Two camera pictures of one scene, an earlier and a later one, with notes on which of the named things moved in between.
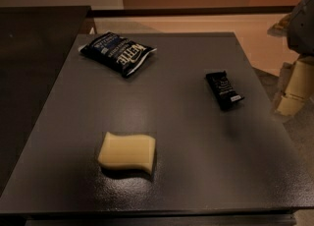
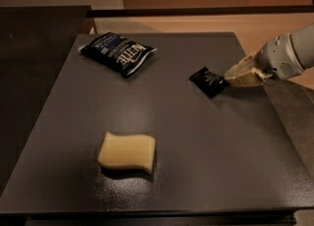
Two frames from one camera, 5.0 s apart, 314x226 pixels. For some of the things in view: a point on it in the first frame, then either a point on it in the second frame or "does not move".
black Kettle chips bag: (116, 52) does not move
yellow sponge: (136, 149) does not move
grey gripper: (302, 28) -> (276, 57)
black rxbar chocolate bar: (224, 90) -> (210, 83)
